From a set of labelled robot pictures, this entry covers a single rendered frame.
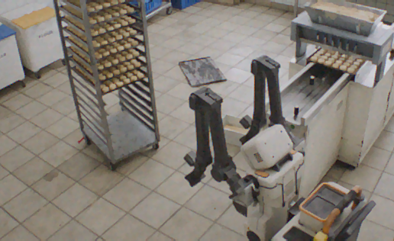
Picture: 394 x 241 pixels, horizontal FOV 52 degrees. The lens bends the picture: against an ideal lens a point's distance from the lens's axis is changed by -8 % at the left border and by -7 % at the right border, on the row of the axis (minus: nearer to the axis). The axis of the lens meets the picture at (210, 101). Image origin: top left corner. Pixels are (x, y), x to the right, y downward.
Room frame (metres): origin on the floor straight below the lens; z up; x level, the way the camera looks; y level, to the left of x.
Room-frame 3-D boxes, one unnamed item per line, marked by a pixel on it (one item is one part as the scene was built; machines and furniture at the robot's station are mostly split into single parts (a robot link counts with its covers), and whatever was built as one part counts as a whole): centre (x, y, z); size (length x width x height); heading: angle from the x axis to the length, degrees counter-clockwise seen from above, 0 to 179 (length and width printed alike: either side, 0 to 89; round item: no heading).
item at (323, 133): (2.48, -0.68, 0.45); 0.70 x 0.34 x 0.90; 140
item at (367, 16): (2.87, -1.01, 1.28); 0.54 x 0.27 x 0.06; 50
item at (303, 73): (3.05, -0.96, 0.87); 2.01 x 0.03 x 0.07; 140
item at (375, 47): (2.87, -1.00, 1.01); 0.72 x 0.33 x 0.34; 50
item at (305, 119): (2.86, -1.19, 0.87); 2.01 x 0.03 x 0.07; 140
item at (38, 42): (4.77, 2.18, 0.38); 0.64 x 0.54 x 0.77; 51
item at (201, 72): (4.41, 0.09, 0.01); 0.60 x 0.40 x 0.03; 17
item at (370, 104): (3.24, -1.31, 0.42); 1.28 x 0.72 x 0.84; 140
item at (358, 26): (2.87, -1.00, 1.25); 0.56 x 0.29 x 0.14; 50
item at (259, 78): (1.94, -0.26, 1.18); 0.11 x 0.06 x 0.43; 135
